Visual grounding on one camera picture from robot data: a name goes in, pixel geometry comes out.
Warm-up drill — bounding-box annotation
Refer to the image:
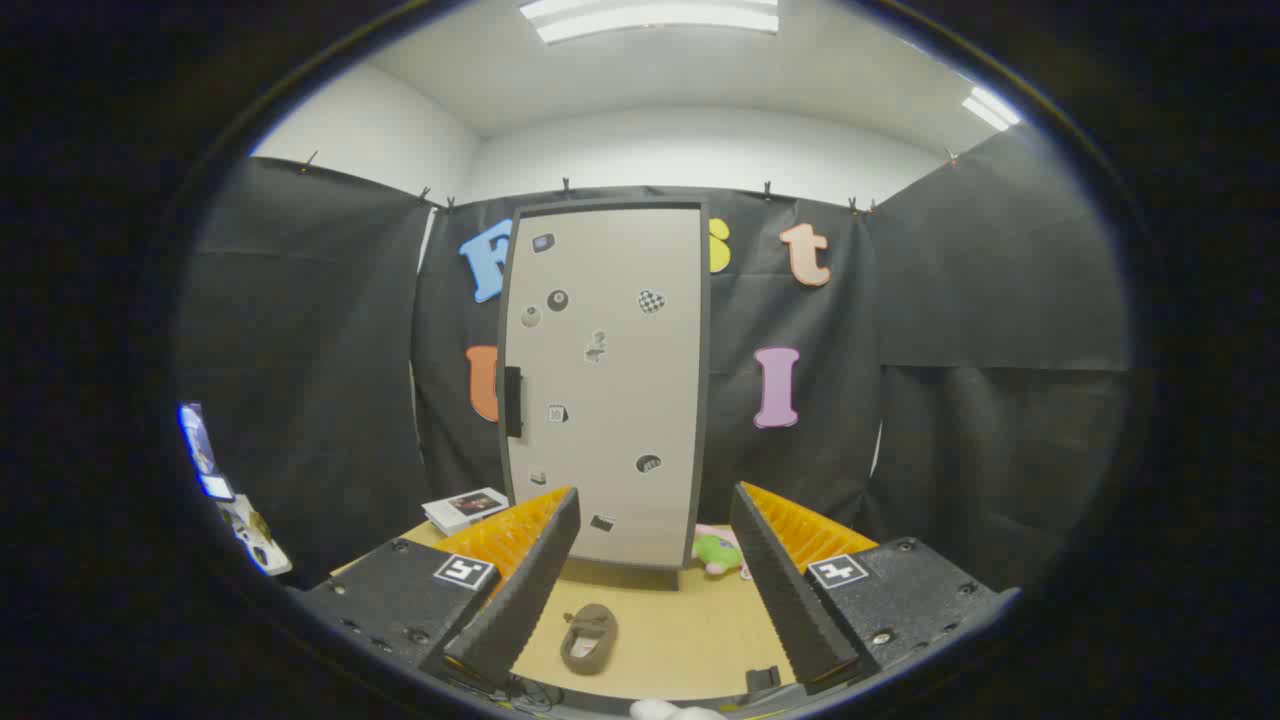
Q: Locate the white cluttered side desk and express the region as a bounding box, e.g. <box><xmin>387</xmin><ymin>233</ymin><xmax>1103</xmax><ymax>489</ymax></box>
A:
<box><xmin>218</xmin><ymin>495</ymin><xmax>294</xmax><ymax>577</ymax></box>

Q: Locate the light grey shoe cabinet door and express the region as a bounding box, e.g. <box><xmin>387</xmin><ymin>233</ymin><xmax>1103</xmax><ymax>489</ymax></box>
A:
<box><xmin>500</xmin><ymin>205</ymin><xmax>705</xmax><ymax>569</ymax></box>

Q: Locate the black backdrop cloth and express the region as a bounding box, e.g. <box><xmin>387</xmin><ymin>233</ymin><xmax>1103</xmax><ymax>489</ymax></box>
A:
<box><xmin>178</xmin><ymin>130</ymin><xmax>1131</xmax><ymax>601</ymax></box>

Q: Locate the tangle of black cables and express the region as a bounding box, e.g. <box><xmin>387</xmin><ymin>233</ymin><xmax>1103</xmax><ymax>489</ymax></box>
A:
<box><xmin>500</xmin><ymin>675</ymin><xmax>566</xmax><ymax>713</ymax></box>

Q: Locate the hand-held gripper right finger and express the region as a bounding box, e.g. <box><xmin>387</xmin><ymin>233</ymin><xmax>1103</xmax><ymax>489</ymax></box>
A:
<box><xmin>729</xmin><ymin>481</ymin><xmax>1021</xmax><ymax>696</ymax></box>

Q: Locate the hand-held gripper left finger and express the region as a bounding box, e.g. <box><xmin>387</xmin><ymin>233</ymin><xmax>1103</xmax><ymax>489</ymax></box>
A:
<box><xmin>300</xmin><ymin>487</ymin><xmax>582</xmax><ymax>693</ymax></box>

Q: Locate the grey shoe cabinet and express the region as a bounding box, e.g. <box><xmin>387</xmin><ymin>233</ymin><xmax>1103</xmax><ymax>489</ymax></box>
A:
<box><xmin>497</xmin><ymin>197</ymin><xmax>712</xmax><ymax>591</ymax></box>

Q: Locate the blue lit screen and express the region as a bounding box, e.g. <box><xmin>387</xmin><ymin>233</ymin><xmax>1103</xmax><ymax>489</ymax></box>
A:
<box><xmin>179</xmin><ymin>402</ymin><xmax>236</xmax><ymax>502</ymax></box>

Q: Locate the green pink plush toy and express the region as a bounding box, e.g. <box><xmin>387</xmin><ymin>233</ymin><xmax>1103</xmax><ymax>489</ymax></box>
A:
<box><xmin>692</xmin><ymin>523</ymin><xmax>749</xmax><ymax>581</ymax></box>

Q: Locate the brown slipper shoe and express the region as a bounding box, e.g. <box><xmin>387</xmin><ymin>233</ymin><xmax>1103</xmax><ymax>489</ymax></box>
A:
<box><xmin>560</xmin><ymin>603</ymin><xmax>619</xmax><ymax>676</ymax></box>

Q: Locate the ceiling light panel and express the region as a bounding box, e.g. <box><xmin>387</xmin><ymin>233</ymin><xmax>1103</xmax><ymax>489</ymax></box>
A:
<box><xmin>962</xmin><ymin>86</ymin><xmax>1022</xmax><ymax>132</ymax></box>
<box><xmin>520</xmin><ymin>0</ymin><xmax>780</xmax><ymax>45</ymax></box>

